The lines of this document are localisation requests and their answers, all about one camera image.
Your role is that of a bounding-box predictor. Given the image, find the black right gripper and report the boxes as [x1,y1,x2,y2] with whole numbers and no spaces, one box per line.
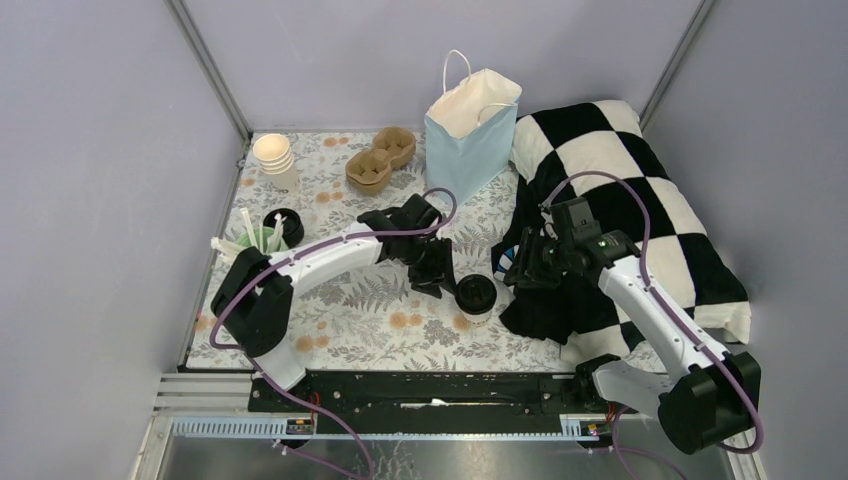
[502,226,573,290]

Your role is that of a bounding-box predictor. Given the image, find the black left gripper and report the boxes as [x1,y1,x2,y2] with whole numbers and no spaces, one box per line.
[401,234,458,298]

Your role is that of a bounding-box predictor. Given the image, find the black cup lid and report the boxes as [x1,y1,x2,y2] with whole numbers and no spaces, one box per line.
[454,274,497,315]

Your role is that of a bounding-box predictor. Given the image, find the white paper cup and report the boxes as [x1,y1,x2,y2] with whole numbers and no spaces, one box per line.
[462,310,492,328]

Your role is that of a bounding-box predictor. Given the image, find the stack of black lids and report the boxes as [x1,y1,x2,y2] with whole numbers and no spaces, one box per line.
[263,208,305,248]

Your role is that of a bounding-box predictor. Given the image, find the stack of white paper cups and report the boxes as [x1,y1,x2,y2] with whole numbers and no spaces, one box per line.
[252,133,300,193]

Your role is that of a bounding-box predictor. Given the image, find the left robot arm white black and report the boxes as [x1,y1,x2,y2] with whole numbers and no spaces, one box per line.
[211,194,456,411]

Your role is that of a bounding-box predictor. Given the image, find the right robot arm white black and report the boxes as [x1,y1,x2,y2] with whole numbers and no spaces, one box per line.
[505,197,762,454]

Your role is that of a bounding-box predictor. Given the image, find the floral table mat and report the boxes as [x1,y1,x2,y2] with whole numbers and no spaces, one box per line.
[185,132,572,372]

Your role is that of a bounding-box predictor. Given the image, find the black white checkered blanket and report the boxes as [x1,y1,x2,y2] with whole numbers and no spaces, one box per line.
[491,100,752,365]

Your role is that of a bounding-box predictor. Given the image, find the brown cardboard cup carrier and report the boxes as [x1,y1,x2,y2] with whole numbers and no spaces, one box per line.
[345,126,416,196]

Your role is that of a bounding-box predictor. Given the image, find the light blue paper bag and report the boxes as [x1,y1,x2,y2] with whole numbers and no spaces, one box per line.
[424,49,523,205]

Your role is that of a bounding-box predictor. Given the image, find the green cup holder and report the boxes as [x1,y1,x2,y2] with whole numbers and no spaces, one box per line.
[234,227,288,254]

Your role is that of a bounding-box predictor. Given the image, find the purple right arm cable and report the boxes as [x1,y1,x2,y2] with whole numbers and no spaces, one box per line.
[541,171,765,456]

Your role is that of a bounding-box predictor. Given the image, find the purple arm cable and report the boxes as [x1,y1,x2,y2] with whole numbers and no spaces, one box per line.
[541,171,765,456]
[208,187,458,478]

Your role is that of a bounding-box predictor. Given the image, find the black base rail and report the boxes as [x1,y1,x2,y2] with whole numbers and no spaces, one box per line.
[248,370,619,440]

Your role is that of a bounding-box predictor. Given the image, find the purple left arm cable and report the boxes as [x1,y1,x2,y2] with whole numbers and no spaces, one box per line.
[208,187,458,478]

